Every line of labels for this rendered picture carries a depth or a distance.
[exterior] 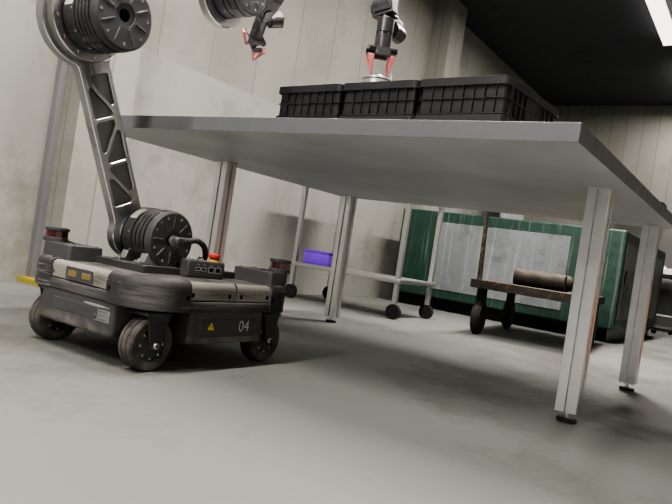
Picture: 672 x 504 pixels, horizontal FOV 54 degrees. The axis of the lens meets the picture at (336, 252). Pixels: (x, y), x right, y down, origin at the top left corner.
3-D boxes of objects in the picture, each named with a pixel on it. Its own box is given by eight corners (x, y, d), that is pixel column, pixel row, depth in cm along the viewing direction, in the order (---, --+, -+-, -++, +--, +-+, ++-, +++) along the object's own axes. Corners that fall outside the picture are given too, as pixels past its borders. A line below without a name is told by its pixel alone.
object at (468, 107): (503, 117, 181) (509, 76, 181) (412, 118, 199) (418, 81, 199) (555, 148, 212) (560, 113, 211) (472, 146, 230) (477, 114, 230)
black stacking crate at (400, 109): (412, 118, 199) (417, 81, 199) (337, 119, 218) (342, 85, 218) (471, 146, 230) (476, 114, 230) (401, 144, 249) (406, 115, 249)
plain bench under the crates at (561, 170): (527, 473, 129) (581, 122, 129) (56, 321, 218) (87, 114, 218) (651, 393, 262) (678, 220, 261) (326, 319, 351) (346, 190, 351)
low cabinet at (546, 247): (475, 303, 744) (486, 231, 743) (655, 336, 639) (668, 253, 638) (387, 300, 573) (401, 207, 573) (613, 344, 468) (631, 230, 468)
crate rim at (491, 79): (508, 82, 180) (510, 74, 180) (417, 86, 199) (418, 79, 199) (560, 118, 212) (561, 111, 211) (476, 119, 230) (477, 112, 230)
